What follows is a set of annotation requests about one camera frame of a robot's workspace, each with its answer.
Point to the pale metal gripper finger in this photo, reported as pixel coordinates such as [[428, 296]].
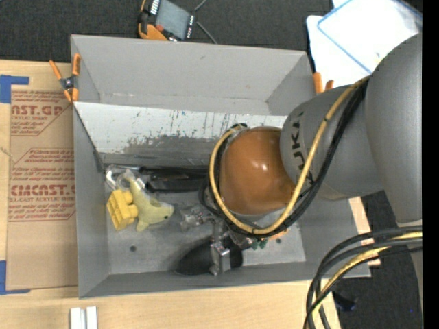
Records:
[[197, 217], [223, 259]]

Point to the black oval object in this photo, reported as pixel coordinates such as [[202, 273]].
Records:
[[193, 260]]

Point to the pale yellow plush toy animal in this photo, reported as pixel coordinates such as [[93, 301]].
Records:
[[149, 209]]

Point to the yellow toy building block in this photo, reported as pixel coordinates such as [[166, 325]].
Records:
[[120, 211]]

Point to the grey metal bin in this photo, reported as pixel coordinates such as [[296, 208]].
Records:
[[192, 70]]

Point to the brown cardboard board red print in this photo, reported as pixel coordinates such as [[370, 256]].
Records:
[[41, 245]]

